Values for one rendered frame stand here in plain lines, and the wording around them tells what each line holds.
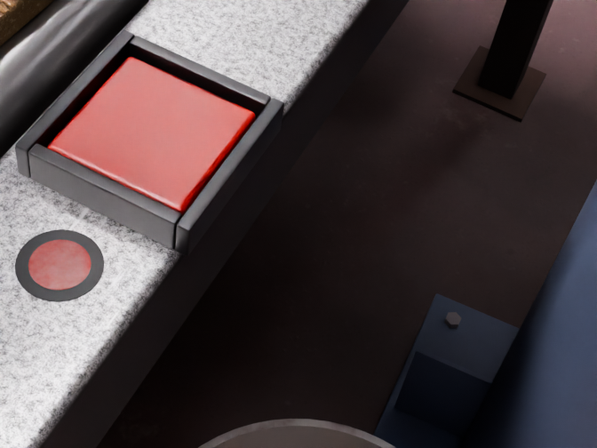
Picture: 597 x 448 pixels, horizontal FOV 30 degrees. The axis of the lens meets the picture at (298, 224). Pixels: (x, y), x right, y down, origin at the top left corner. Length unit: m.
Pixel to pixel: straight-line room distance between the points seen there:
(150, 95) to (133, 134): 0.02
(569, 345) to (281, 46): 0.66
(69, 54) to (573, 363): 0.73
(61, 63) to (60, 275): 0.11
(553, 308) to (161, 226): 0.73
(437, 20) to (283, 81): 1.46
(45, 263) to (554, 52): 1.58
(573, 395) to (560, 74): 0.86
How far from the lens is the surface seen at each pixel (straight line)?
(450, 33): 1.91
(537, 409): 1.20
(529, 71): 1.88
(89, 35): 0.50
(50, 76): 0.49
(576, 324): 1.08
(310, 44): 0.50
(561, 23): 2.00
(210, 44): 0.49
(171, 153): 0.43
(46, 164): 0.43
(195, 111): 0.45
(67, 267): 0.41
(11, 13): 0.48
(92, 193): 0.42
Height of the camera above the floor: 1.26
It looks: 52 degrees down
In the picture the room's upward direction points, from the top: 11 degrees clockwise
